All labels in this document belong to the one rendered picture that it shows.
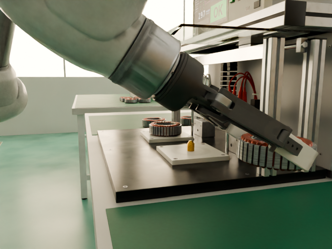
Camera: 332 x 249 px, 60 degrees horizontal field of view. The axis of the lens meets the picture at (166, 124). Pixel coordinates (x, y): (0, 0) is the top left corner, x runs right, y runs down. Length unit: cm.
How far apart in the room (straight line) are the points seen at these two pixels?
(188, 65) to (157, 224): 25
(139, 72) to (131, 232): 23
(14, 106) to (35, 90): 445
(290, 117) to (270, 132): 47
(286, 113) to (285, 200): 31
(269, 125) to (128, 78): 17
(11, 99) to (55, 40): 69
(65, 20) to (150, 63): 10
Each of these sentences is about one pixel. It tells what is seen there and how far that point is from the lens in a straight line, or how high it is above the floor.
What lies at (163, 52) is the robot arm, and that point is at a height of 100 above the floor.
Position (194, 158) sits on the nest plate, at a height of 78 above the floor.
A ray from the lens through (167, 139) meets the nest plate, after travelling 92.
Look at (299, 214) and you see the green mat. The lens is 54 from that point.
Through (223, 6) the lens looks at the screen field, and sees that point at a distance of 91.
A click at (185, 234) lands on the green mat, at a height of 75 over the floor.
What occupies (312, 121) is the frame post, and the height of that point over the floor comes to 88.
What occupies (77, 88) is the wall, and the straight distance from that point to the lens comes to 542.
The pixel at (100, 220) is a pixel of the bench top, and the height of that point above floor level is 75.
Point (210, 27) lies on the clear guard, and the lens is 55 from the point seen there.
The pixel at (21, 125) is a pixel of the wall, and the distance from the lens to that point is 557.
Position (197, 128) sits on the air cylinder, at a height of 79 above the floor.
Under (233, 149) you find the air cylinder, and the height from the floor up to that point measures 78.
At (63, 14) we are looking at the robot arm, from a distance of 32.
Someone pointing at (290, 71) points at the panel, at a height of 99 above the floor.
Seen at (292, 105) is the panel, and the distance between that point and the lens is 81.
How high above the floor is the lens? 97
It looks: 9 degrees down
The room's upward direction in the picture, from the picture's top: straight up
